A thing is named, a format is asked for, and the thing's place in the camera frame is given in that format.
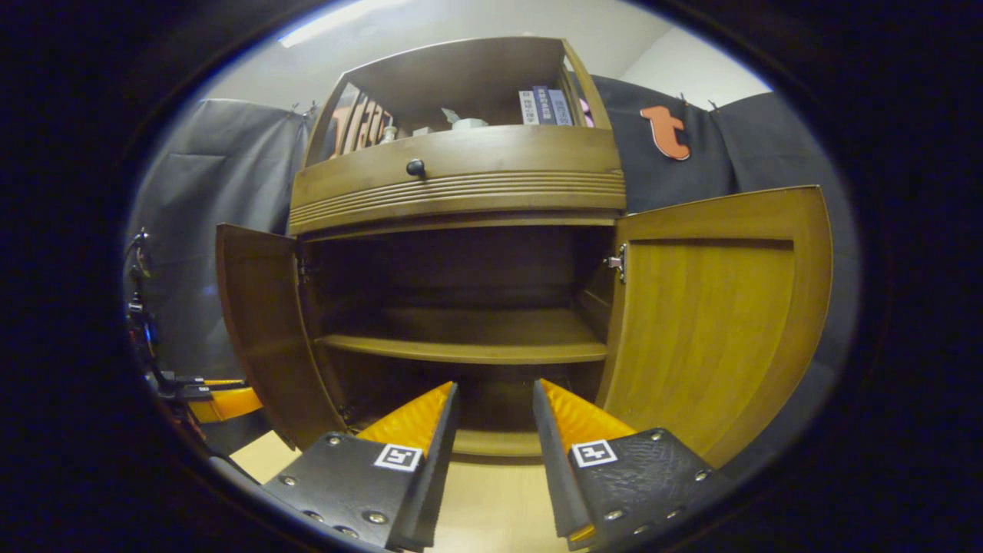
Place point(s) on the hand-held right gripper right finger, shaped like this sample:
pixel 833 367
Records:
pixel 551 468

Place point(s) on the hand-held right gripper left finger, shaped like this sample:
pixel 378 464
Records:
pixel 438 476

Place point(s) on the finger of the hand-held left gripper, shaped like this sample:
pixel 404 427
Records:
pixel 230 403
pixel 192 385

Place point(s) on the wooden inner cabinet shelf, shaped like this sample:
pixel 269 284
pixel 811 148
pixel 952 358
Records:
pixel 476 338

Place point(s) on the metal door hinge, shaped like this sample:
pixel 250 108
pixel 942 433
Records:
pixel 616 263
pixel 304 269

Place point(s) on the wooden cabinet drawer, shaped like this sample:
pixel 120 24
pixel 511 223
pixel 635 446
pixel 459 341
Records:
pixel 522 157

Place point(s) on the black round drawer knob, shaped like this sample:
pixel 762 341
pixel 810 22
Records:
pixel 415 167

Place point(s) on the small pale bottle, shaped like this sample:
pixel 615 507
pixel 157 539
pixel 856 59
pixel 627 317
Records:
pixel 388 134

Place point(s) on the white tissue holder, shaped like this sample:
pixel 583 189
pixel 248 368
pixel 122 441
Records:
pixel 465 121

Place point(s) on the white book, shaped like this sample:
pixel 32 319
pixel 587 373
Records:
pixel 527 107

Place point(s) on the black backdrop cloth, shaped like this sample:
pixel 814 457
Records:
pixel 768 153

